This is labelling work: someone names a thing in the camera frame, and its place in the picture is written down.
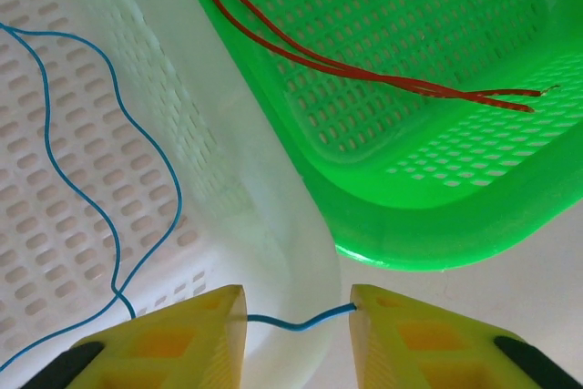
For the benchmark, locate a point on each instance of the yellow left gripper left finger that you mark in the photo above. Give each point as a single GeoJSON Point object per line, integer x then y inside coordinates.
{"type": "Point", "coordinates": [182, 343]}

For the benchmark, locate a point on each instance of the white plastic basket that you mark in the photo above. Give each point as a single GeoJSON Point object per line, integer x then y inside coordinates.
{"type": "Point", "coordinates": [182, 88]}

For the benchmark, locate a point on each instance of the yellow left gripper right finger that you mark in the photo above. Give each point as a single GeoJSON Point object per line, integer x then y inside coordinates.
{"type": "Point", "coordinates": [432, 352]}

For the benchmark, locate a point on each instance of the green plastic basket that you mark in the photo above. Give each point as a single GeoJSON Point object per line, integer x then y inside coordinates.
{"type": "Point", "coordinates": [410, 207]}

